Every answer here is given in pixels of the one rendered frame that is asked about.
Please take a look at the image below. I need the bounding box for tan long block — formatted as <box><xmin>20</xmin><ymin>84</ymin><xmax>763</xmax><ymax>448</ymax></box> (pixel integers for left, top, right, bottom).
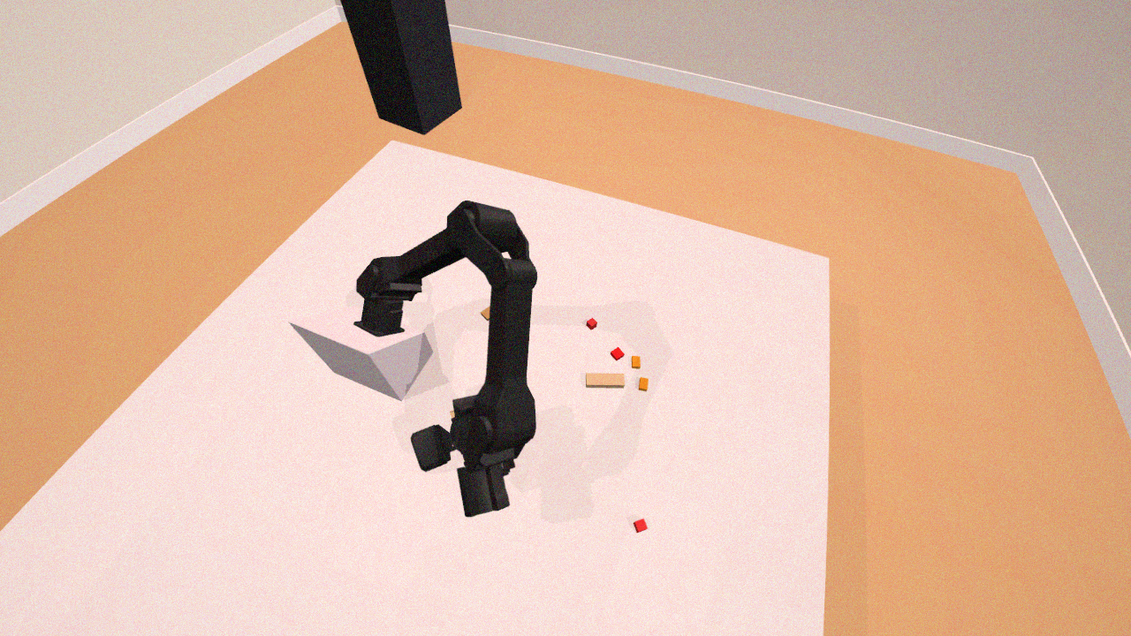
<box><xmin>586</xmin><ymin>373</ymin><xmax>625</xmax><ymax>389</ymax></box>

